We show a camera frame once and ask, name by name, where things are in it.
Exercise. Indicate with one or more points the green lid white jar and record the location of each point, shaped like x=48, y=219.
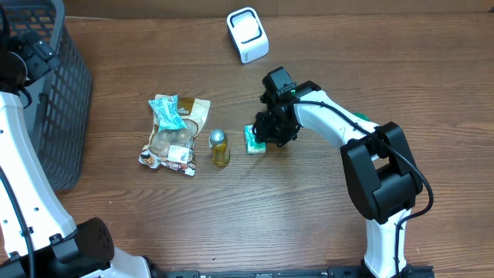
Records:
x=362, y=116

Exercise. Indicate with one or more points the grey plastic mesh basket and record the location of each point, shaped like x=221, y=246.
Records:
x=57, y=106

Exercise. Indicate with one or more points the white barcode scanner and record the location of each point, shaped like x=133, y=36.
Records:
x=247, y=34

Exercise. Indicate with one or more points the brown snack bag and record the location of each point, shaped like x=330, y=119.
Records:
x=176, y=149

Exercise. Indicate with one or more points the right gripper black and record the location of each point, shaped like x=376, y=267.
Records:
x=272, y=129

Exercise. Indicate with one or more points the teal tissue pack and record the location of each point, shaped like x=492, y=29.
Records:
x=252, y=146

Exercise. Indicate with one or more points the teal snack packet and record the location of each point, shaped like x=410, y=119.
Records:
x=166, y=111

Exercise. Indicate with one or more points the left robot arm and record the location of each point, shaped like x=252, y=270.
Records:
x=40, y=236

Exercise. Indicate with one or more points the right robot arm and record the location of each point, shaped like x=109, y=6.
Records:
x=381, y=175

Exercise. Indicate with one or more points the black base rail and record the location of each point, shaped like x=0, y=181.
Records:
x=270, y=274

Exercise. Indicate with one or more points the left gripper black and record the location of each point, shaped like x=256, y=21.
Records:
x=40, y=57

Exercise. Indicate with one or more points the yellow liquid bottle silver cap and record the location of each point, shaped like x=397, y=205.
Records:
x=218, y=143

